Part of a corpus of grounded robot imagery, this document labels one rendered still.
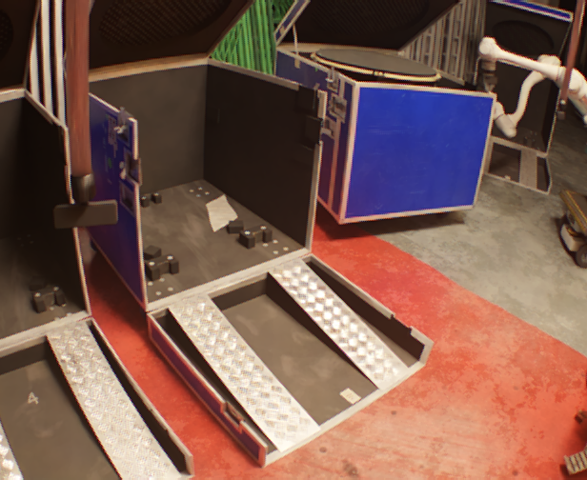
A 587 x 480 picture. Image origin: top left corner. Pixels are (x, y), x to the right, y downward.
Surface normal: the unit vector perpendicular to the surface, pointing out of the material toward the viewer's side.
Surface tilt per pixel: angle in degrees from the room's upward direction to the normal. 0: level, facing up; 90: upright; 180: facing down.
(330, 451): 0
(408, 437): 0
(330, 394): 2
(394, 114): 90
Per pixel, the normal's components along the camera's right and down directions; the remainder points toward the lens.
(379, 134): 0.34, 0.49
